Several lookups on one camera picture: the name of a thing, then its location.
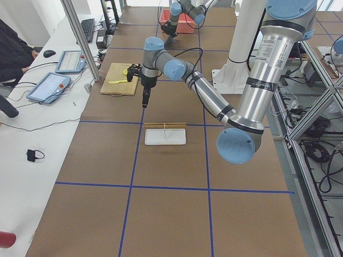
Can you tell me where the black computer mouse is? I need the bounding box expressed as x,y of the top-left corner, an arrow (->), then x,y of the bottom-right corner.
43,50 -> 56,58

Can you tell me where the yellow plastic knife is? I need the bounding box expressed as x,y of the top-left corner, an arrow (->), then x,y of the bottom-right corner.
108,80 -> 128,85

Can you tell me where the black keyboard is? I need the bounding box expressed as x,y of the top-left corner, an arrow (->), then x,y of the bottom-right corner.
80,19 -> 95,43

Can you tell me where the red cylinder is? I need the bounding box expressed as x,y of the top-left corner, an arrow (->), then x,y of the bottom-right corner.
0,231 -> 17,248

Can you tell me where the left wooden rack rod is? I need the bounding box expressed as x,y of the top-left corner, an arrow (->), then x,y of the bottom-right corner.
143,123 -> 186,127

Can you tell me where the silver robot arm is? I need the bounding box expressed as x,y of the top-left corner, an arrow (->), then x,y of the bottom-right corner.
140,1 -> 317,164
160,1 -> 218,38

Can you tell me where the aluminium frame post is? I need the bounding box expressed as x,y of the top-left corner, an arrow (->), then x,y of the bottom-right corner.
61,0 -> 100,82

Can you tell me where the lower teach pendant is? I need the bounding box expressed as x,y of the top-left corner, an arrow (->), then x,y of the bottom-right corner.
26,72 -> 71,104

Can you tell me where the teach pendant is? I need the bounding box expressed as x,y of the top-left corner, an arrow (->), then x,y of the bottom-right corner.
26,72 -> 71,104
55,50 -> 86,74

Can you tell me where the upper teach pendant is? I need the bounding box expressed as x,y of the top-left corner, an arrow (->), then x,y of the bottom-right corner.
55,50 -> 86,74

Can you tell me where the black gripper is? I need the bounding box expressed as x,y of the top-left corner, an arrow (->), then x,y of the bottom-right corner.
161,21 -> 177,37
141,75 -> 156,108

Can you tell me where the white rectangular tray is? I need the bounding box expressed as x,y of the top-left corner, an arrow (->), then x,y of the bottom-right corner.
145,128 -> 187,146

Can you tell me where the pink plastic bin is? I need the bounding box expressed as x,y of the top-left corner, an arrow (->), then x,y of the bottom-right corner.
160,7 -> 196,34

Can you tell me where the dark grey cloth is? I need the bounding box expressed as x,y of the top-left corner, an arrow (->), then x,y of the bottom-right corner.
164,35 -> 176,49

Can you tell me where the bamboo cutting board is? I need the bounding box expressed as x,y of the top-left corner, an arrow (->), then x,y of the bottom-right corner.
100,63 -> 138,96

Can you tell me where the white rack cross bracket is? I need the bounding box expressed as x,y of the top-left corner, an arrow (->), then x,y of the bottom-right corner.
163,123 -> 168,142

